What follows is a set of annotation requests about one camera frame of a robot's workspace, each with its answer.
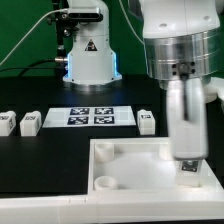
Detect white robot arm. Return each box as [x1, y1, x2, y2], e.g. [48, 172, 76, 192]
[64, 0, 220, 160]

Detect black camera stand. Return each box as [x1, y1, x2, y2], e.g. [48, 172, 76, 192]
[47, 0, 76, 68]

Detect black cable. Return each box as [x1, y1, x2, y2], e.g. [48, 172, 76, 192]
[0, 59, 64, 78]

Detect white cable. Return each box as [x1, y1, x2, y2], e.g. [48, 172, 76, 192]
[0, 0, 144, 68]

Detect white L-shaped fence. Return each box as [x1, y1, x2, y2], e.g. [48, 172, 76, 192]
[0, 141, 224, 224]

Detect white sheet with tags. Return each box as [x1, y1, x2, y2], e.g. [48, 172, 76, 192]
[43, 106, 136, 128]

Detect white square tabletop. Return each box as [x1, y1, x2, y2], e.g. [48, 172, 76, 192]
[88, 137, 223, 192]

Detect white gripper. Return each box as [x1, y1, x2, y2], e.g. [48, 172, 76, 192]
[166, 78, 208, 161]

